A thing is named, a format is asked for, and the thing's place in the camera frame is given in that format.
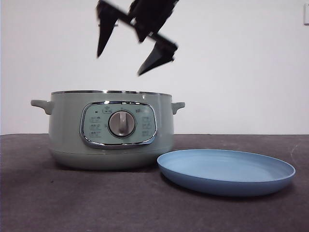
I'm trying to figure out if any pale green electric steamer pot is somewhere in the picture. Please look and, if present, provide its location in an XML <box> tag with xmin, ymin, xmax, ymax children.
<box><xmin>30</xmin><ymin>89</ymin><xmax>186</xmax><ymax>171</ymax></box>

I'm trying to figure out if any blue round plate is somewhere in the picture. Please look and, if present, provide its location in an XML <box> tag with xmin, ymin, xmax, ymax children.
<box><xmin>156</xmin><ymin>148</ymin><xmax>296</xmax><ymax>197</ymax></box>

